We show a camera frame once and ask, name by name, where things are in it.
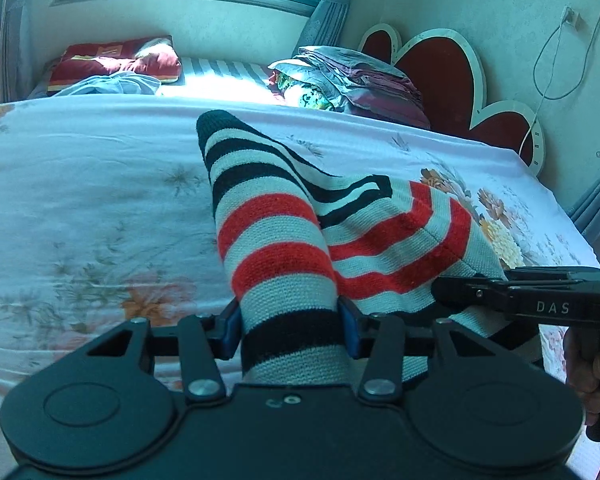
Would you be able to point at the red pillow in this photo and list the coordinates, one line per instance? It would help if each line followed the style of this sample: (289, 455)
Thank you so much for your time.
(105, 60)

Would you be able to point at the wall socket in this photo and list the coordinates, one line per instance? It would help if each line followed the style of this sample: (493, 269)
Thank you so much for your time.
(572, 17)

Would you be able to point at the striped knit sweater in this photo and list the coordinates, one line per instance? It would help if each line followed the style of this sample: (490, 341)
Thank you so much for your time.
(275, 240)

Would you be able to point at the person's right hand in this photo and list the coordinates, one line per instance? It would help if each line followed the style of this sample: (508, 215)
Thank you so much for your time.
(592, 380)

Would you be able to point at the grey striped mattress cover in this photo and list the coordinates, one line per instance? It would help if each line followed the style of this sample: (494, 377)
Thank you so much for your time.
(220, 75)

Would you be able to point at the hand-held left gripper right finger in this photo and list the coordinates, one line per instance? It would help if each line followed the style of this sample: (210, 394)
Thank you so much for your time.
(350, 330)

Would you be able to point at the green floral pillow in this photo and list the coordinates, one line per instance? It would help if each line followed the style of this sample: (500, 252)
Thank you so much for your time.
(305, 95)

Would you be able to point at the light blue cloth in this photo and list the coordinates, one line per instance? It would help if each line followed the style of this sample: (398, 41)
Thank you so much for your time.
(110, 85)

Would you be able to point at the grey-blue tied curtain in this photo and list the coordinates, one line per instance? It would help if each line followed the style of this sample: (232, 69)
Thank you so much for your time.
(330, 10)

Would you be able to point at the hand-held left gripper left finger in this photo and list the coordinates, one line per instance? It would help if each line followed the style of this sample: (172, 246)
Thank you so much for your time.
(230, 332)

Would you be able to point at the stack of folded blankets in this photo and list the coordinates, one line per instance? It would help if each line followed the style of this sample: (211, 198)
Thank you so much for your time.
(330, 67)

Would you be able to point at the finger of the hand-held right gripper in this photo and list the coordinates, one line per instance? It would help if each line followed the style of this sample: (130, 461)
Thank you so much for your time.
(555, 272)
(465, 292)

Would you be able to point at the floral bed sheet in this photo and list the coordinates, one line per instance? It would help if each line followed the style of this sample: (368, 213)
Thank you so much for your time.
(80, 185)

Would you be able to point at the red heart-shaped headboard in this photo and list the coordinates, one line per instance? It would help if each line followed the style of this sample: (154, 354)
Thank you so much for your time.
(440, 80)

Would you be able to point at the folded maroon blanket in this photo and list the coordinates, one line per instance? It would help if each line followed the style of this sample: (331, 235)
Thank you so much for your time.
(390, 95)

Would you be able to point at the sheer curtain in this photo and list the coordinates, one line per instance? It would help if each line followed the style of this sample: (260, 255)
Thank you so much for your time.
(12, 35)

